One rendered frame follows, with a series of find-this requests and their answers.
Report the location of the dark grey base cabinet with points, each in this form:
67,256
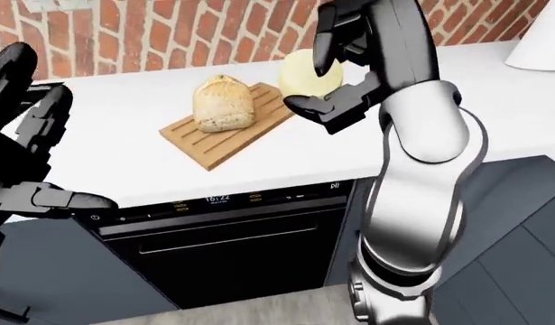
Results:
74,274

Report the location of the pale yellow round cheese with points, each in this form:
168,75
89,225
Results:
304,79

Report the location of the white conical object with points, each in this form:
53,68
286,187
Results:
539,37

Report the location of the dark grey cabinet with drawers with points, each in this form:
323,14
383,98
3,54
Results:
502,243

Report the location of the brown crusty bread slice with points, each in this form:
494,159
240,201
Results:
223,105

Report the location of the black built-in oven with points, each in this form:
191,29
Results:
223,243

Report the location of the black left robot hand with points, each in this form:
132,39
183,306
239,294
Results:
29,135

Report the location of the wooden grooved cutting board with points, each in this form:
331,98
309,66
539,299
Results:
227,135

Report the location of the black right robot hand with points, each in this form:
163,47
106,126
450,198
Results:
394,61

